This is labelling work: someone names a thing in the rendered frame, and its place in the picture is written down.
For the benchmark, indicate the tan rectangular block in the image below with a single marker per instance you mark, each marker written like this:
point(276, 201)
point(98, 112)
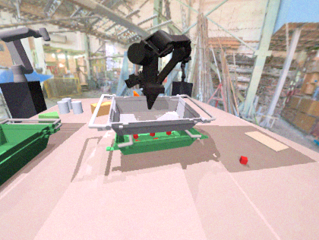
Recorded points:
point(103, 110)

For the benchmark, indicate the white flat panel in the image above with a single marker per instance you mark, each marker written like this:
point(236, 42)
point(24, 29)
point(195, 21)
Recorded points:
point(267, 141)

